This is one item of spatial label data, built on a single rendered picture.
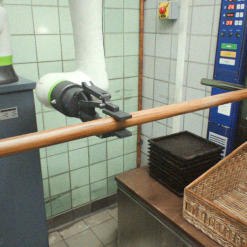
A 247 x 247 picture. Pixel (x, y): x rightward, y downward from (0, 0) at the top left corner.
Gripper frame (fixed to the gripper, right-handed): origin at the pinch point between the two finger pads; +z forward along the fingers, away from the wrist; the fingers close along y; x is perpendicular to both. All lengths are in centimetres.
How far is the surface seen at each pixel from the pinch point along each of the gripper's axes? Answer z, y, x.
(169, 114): 1.8, 0.2, -13.1
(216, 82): -25, 3, -63
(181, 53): -79, -2, -99
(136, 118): 1.7, -0.6, -3.9
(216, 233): -8, 58, -51
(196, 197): -18, 47, -50
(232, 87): -17, 3, -63
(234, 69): -41, 3, -97
